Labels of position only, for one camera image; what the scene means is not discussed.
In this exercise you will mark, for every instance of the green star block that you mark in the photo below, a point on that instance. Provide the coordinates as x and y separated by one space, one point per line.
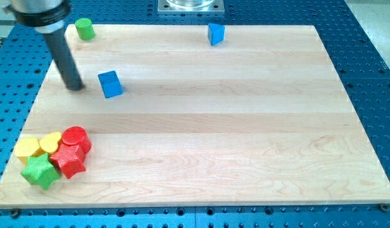
40 171

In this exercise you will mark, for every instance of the red cylinder block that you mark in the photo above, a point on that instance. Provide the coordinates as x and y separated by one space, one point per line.
77 135

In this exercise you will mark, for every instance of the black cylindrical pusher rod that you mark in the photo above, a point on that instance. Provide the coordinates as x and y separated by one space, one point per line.
63 59

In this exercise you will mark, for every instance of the blue cube block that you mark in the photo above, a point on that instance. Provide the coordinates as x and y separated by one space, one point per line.
110 84

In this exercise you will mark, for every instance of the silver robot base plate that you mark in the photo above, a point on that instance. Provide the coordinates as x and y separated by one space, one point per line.
190 7

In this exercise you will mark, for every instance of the yellow pentagon block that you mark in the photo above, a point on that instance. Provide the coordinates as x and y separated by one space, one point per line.
27 147

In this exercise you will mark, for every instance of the yellow heart block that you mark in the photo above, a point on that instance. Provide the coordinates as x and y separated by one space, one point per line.
51 142

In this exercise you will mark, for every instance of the blue triangle block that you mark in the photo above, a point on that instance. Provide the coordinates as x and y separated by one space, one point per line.
215 33

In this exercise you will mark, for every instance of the green cylinder block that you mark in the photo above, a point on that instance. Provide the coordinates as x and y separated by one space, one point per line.
84 29

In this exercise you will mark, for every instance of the wooden board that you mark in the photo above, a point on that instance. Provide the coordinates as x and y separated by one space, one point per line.
260 119

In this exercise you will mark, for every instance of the red star block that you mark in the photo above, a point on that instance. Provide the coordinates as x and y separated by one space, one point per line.
69 159

